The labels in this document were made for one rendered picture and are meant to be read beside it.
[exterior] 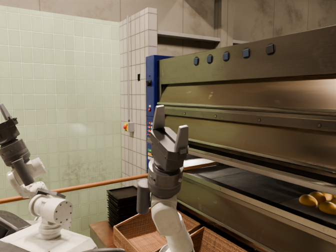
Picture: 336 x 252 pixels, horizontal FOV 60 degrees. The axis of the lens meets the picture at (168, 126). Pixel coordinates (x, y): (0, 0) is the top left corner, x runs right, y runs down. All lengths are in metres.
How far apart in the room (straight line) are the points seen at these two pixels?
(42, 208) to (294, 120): 1.23
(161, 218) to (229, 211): 1.30
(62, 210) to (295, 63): 1.26
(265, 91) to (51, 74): 2.16
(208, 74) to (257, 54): 0.44
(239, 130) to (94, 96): 1.86
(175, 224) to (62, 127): 2.53
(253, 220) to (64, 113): 2.14
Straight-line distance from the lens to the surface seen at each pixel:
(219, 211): 2.11
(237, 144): 1.85
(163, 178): 0.70
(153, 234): 2.71
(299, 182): 1.46
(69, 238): 0.91
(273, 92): 1.69
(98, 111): 3.29
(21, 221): 1.10
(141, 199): 0.78
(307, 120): 1.57
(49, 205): 0.87
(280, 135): 1.69
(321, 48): 1.56
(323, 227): 1.64
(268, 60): 1.72
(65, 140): 3.23
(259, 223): 1.89
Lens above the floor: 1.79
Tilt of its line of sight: 6 degrees down
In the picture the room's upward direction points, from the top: straight up
